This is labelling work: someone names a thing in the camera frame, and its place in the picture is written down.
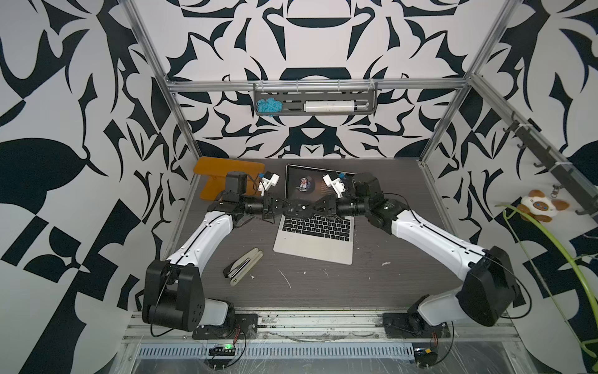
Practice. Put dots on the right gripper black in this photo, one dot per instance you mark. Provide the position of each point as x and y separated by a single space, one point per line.
325 208

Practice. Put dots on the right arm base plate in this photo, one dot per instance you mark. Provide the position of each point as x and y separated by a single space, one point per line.
407 326

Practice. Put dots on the grey hook rail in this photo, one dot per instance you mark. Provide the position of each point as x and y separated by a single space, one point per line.
553 161

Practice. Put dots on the teal cloth ball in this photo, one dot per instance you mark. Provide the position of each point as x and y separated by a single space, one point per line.
269 106

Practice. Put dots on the right controller board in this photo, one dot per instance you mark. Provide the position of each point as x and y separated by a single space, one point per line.
425 357

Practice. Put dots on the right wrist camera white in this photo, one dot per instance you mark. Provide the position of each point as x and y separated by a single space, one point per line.
335 181

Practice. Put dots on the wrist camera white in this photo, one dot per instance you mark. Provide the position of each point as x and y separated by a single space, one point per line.
335 181
266 181

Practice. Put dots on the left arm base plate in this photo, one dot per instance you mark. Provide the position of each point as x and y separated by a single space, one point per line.
246 323

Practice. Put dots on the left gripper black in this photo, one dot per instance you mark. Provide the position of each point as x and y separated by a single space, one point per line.
269 206

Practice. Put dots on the white black stapler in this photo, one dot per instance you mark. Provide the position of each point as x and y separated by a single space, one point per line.
238 269

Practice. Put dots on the grey wall rack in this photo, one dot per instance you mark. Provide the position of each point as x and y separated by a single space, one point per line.
295 94

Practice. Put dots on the left controller board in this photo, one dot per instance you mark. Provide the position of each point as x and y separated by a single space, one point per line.
222 350

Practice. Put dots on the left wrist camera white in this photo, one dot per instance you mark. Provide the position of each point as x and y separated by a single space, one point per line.
266 181

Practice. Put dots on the silver laptop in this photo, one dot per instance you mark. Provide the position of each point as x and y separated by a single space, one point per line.
317 237

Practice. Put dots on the white roll in rack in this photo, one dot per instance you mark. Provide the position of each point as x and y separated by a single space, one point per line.
329 106

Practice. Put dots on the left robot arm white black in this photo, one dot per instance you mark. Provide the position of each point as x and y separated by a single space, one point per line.
174 297

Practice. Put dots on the brown white plush toy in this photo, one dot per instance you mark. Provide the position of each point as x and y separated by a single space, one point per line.
541 207

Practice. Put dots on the controller board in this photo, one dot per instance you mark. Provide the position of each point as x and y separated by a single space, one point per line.
222 350
425 357

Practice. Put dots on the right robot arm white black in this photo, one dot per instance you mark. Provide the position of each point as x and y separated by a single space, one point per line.
489 285

